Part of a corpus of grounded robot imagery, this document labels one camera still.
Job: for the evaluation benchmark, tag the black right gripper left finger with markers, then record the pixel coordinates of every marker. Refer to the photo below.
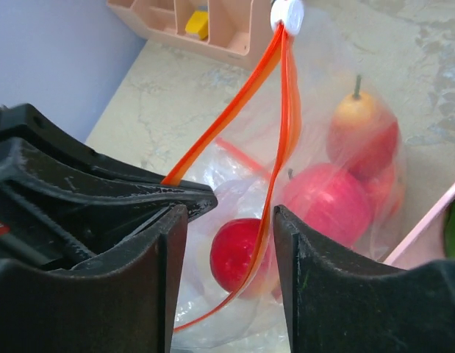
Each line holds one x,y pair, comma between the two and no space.
123,300

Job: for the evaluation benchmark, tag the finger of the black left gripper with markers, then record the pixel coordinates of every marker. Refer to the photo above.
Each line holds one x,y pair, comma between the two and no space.
65,147
58,212

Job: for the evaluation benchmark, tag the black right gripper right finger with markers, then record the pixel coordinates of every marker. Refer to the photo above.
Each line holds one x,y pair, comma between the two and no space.
336,300

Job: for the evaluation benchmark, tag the red apple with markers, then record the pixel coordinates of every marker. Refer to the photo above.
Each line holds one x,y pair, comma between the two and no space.
330,200

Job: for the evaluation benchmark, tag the dark red round fruit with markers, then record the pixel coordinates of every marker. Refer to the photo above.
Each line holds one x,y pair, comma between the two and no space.
231,252

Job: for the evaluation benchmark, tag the yellow red pear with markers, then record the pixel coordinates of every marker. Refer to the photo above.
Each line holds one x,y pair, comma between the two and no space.
363,134

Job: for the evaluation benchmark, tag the clear orange-zipper top bag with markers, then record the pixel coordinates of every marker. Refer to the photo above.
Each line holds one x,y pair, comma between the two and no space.
306,131

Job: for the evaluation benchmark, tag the clear orange-zipper bag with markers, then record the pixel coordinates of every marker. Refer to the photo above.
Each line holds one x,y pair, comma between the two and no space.
306,131
237,179

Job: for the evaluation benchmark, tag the clear orange-zipper lower bag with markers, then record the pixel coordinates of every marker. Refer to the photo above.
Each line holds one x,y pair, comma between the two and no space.
237,179

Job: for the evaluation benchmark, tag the pink perforated plastic basket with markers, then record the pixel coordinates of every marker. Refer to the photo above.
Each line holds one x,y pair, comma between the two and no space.
424,242

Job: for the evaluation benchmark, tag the watermelon slice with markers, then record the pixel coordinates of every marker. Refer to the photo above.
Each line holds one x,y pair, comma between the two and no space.
449,232

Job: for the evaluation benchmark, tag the yellow grey stamp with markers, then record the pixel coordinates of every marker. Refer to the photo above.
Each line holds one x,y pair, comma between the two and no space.
197,25

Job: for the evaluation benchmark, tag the peach plastic file organizer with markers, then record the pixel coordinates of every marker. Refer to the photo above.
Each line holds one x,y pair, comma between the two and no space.
236,32

